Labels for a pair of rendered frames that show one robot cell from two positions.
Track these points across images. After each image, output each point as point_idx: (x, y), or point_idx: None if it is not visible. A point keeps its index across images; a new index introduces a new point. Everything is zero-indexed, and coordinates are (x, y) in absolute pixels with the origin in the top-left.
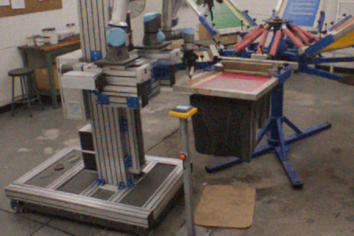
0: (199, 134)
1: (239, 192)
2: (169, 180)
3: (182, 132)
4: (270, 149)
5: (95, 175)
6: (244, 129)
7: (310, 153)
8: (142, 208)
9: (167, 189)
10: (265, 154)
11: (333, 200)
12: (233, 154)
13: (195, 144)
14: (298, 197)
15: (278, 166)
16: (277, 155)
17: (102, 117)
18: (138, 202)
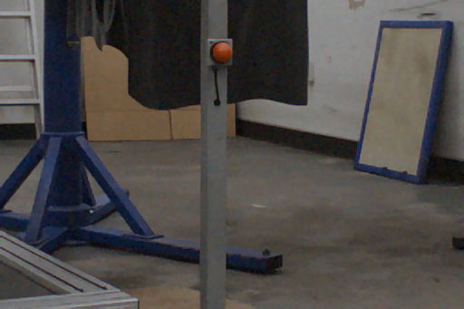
0: (149, 38)
1: (157, 296)
2: (14, 251)
3: None
4: (66, 237)
5: None
6: None
7: (173, 234)
8: (82, 294)
9: (57, 261)
10: (62, 249)
11: (383, 269)
12: (253, 91)
13: (132, 78)
14: (304, 281)
15: (145, 258)
16: (110, 238)
17: None
18: (23, 297)
